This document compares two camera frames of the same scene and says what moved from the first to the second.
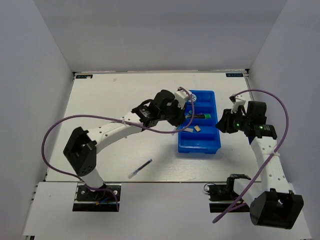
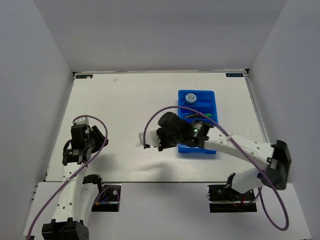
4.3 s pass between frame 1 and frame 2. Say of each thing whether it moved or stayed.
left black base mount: stayed
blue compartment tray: stayed
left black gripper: moved
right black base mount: stayed
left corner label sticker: stayed
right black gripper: moved
